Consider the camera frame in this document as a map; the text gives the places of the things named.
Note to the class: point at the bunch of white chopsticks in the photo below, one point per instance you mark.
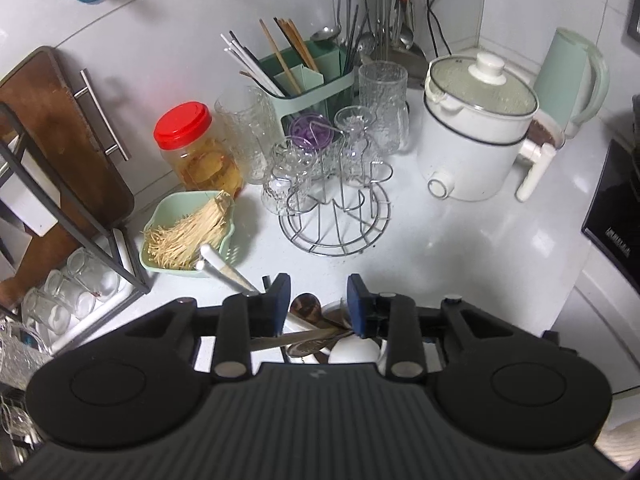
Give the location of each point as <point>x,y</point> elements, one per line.
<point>255,67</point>

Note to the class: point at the green utensil holder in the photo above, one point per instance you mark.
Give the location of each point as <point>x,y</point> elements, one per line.
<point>305,82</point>

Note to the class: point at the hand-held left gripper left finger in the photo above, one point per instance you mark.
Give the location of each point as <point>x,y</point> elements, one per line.
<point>279,305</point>

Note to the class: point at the bunch of wooden chopsticks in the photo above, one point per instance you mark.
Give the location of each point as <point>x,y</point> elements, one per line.
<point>300,47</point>

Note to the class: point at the large metal spoon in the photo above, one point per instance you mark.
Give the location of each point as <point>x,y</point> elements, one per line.
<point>305,350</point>

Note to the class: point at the bunch of black chopsticks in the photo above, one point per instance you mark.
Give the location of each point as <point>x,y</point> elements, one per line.
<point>350,45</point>

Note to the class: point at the purple round lid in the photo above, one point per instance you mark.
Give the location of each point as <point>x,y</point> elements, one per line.
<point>310,132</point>

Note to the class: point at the white chopstick yellowed band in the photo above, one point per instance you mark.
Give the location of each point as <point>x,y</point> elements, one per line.
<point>220,260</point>

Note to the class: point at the brown wooden spoon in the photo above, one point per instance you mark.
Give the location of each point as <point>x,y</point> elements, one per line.
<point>306,306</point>

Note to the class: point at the small metal spoon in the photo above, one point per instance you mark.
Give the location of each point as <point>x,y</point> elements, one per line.
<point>337,315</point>

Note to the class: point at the green plastic basket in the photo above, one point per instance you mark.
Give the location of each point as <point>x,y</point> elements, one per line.
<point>160,267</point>

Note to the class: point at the bundle of pale thin sticks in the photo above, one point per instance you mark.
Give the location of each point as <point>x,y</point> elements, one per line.
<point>190,232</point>

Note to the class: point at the white drip tray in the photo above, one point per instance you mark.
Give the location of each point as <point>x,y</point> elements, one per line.
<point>115,305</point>

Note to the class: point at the white electric cooking pot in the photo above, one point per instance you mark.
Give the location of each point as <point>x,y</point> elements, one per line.
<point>465,150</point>

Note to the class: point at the green electric kettle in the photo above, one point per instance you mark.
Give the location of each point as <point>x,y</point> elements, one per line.
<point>565,75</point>

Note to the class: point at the small clear glass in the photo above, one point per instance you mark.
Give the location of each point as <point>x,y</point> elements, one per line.
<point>45,312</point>
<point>70,294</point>
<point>92,275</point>

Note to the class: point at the steel ladle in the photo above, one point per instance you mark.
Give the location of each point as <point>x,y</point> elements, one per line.
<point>325,35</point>

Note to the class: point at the metal table knife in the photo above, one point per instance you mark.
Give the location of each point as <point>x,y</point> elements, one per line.
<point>280,341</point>

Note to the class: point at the white plastic rack holder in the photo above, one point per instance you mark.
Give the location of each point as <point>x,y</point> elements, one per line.
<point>27,200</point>

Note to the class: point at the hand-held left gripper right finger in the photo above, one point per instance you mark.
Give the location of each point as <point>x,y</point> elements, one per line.
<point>361,305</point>

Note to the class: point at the black induction cooker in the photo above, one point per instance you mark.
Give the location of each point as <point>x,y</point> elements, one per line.
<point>617,210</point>

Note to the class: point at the black metal dish rack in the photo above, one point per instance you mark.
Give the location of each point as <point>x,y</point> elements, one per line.
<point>75,194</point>

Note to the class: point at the textured glass mug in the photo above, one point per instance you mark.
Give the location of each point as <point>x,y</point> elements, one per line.
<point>245,130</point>
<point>382,105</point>

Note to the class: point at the red-lidded plastic jar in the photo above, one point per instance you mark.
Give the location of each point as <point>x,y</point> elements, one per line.
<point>182,125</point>

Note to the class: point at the wooden cutting board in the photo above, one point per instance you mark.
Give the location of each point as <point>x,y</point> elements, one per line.
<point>65,125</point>

